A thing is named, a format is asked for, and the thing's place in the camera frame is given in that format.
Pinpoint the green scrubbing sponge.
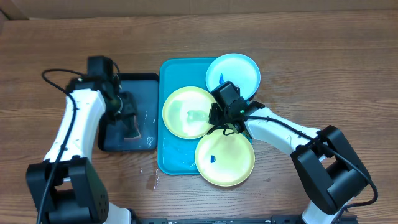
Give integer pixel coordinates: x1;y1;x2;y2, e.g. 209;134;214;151
123;115;141;139

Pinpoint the yellow-green plate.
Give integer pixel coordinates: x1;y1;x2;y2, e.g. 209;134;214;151
195;129;255;187
162;86;216;139

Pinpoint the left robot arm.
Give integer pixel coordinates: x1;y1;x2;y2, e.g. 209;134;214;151
25;56;140;223

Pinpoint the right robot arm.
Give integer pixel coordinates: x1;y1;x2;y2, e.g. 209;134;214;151
210;81;375;223

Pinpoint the black plastic tray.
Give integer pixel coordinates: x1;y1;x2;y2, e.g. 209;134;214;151
98;73;159;152

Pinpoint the teal plastic tray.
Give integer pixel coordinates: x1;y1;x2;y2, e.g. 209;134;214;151
157;57;215;175

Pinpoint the light blue plate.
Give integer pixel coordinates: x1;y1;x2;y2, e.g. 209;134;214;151
205;53;261;100

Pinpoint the yellow-green plate front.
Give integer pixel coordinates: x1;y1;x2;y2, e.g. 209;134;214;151
195;129;255;187

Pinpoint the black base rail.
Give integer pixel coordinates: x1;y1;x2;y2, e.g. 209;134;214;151
133;215;358;224

